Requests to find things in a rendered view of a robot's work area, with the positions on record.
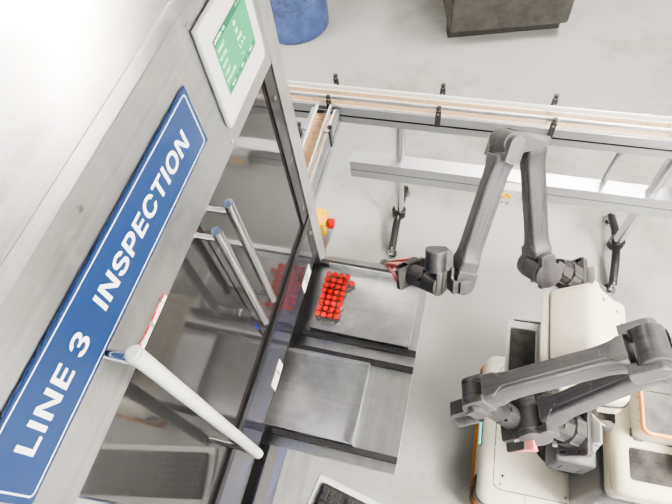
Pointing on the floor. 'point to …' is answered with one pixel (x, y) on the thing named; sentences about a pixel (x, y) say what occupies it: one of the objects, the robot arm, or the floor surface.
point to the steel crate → (503, 16)
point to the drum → (299, 20)
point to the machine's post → (290, 120)
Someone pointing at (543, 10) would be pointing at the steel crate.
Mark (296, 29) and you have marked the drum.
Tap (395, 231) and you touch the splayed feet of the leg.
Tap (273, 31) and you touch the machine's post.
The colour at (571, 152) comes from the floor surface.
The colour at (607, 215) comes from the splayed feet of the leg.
